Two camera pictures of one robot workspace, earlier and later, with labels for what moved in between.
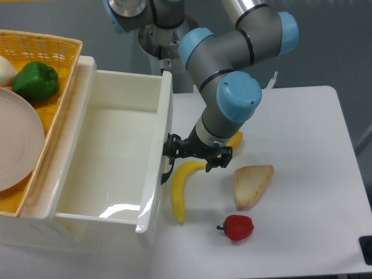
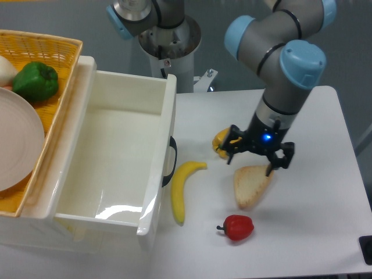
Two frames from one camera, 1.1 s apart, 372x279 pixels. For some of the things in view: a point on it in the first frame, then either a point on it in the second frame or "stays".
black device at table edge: (365, 243) stays
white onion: (7, 73) stays
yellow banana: (179, 174) stays
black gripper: (193, 146) to (264, 135)
